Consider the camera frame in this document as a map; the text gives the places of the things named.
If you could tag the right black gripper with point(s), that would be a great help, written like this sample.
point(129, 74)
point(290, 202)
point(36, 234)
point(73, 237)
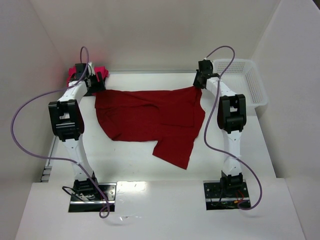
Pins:
point(199, 81)

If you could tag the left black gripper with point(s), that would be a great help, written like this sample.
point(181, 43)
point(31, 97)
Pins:
point(97, 83)

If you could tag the dark red t-shirt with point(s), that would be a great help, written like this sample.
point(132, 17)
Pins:
point(172, 118)

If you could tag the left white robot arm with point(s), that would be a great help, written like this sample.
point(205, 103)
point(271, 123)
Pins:
point(68, 125)

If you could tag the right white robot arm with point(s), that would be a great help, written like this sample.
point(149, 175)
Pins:
point(231, 119)

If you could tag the folded pink t-shirt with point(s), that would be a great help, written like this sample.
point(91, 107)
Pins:
point(73, 71)

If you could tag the white plastic basket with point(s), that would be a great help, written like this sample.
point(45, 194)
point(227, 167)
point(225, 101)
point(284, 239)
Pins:
point(241, 76)

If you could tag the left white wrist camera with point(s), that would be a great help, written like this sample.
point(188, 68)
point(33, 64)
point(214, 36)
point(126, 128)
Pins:
point(90, 69)

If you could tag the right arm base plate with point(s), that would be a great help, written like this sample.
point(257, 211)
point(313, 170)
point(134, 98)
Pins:
point(228, 199)

